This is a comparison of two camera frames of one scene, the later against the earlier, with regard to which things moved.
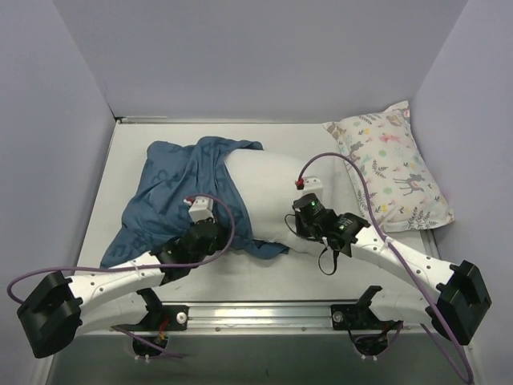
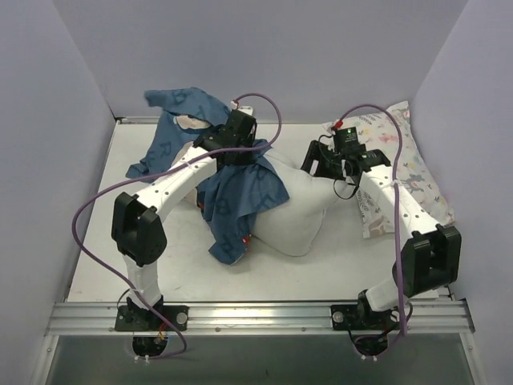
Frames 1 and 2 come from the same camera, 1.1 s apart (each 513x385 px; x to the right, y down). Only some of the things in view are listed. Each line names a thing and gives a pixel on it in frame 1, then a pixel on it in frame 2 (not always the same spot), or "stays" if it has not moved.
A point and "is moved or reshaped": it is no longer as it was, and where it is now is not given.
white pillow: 265,182 stays
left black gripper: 214,229 → 239,125
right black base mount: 357,317 stays
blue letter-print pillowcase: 171,174 is moved or reshaped
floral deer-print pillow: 405,192 stays
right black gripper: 304,204 → 317,161
